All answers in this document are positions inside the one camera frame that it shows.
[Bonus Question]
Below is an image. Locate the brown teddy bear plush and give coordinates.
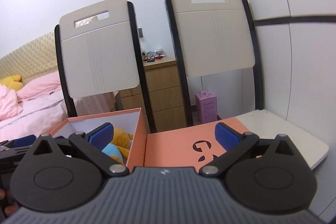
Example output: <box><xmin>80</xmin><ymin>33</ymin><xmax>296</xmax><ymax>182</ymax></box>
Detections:
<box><xmin>102</xmin><ymin>128</ymin><xmax>133</xmax><ymax>164</ymax></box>

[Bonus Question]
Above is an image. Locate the clutter on cabinet top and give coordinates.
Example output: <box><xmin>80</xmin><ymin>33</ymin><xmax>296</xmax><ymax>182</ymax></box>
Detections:
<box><xmin>141</xmin><ymin>48</ymin><xmax>166</xmax><ymax>62</ymax></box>

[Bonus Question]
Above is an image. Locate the person left hand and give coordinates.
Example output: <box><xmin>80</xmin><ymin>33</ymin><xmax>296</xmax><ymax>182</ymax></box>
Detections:
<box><xmin>0</xmin><ymin>189</ymin><xmax>19</xmax><ymax>217</ymax></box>

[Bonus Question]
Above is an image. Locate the pink bedding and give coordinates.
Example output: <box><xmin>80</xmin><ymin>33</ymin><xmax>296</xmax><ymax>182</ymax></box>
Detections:
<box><xmin>0</xmin><ymin>70</ymin><xmax>116</xmax><ymax>142</ymax></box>

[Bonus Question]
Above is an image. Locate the pink open shoe box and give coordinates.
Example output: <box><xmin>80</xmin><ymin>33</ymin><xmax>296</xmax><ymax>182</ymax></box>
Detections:
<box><xmin>51</xmin><ymin>108</ymin><xmax>147</xmax><ymax>171</ymax></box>

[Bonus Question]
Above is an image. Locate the pink shoe box lid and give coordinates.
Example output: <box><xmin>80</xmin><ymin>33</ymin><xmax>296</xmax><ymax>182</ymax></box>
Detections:
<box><xmin>144</xmin><ymin>116</ymin><xmax>253</xmax><ymax>172</ymax></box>

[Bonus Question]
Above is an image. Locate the small purple box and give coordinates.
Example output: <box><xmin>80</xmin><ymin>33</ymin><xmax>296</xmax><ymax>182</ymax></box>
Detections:
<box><xmin>195</xmin><ymin>91</ymin><xmax>218</xmax><ymax>124</ymax></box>

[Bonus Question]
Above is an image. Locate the yellow plush on bed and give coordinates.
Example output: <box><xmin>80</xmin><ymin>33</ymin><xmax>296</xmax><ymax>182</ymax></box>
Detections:
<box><xmin>0</xmin><ymin>75</ymin><xmax>24</xmax><ymax>91</ymax></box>

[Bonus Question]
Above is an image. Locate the beige quilted headboard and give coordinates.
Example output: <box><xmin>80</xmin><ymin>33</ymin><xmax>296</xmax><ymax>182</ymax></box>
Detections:
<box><xmin>1</xmin><ymin>31</ymin><xmax>58</xmax><ymax>84</ymax></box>

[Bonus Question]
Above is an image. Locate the wooden drawer cabinet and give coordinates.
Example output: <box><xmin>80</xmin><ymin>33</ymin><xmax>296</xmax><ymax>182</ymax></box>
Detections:
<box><xmin>118</xmin><ymin>56</ymin><xmax>187</xmax><ymax>133</ymax></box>

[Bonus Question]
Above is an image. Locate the left beige folding chair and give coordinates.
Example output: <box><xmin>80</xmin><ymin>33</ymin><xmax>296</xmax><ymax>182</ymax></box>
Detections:
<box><xmin>54</xmin><ymin>0</ymin><xmax>157</xmax><ymax>133</ymax></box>

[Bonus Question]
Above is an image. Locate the beige folding chair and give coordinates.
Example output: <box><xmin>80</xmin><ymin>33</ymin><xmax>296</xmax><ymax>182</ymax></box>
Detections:
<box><xmin>166</xmin><ymin>0</ymin><xmax>329</xmax><ymax>168</ymax></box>
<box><xmin>54</xmin><ymin>0</ymin><xmax>157</xmax><ymax>133</ymax></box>

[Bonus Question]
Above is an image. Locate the right beige folding chair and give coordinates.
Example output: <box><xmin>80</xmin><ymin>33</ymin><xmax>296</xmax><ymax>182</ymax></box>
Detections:
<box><xmin>166</xmin><ymin>0</ymin><xmax>329</xmax><ymax>168</ymax></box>

